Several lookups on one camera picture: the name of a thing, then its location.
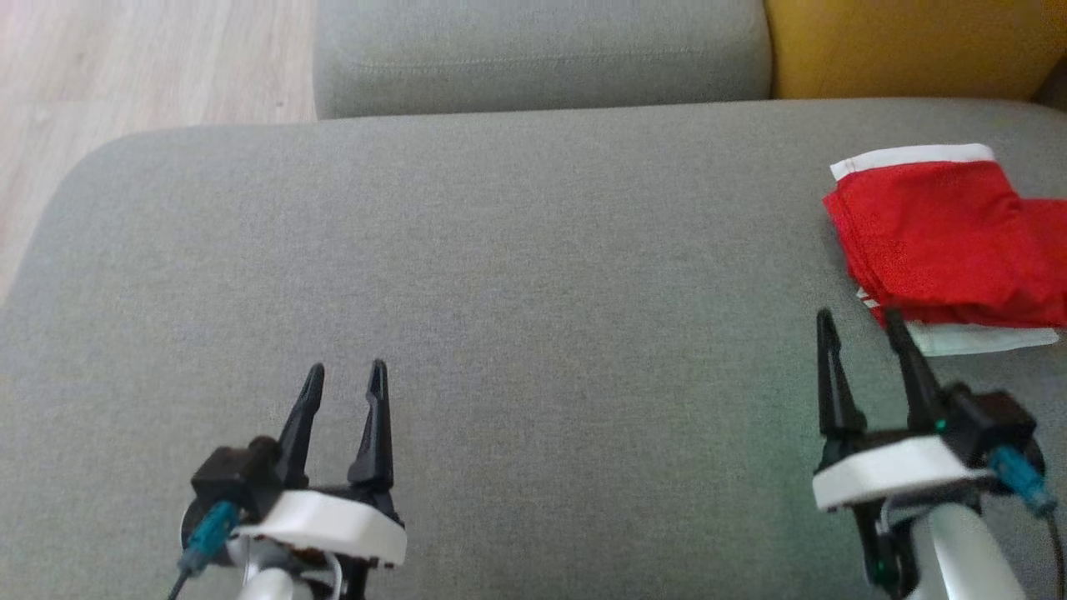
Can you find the red shorts white stripes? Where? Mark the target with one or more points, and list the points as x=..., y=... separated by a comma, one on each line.
x=925, y=233

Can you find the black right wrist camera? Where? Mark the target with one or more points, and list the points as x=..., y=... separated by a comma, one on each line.
x=988, y=417

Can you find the large yellow sofa cushion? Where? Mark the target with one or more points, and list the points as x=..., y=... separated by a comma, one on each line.
x=909, y=42

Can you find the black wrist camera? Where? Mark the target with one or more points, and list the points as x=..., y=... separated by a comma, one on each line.
x=233, y=479
x=988, y=417

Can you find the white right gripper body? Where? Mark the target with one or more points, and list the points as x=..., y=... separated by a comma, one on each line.
x=892, y=471

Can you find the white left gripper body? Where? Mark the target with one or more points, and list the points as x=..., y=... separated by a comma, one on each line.
x=333, y=525

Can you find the red basketball jersey white sleeves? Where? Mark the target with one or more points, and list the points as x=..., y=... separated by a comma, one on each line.
x=984, y=337

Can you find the grey sofa backrest cushion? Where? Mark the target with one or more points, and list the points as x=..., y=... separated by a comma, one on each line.
x=542, y=50

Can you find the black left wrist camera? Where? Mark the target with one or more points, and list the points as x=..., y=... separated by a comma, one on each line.
x=233, y=479

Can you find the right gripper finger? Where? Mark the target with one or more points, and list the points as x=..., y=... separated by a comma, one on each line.
x=835, y=392
x=921, y=383

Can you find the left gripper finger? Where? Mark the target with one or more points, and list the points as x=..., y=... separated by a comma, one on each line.
x=375, y=433
x=302, y=425

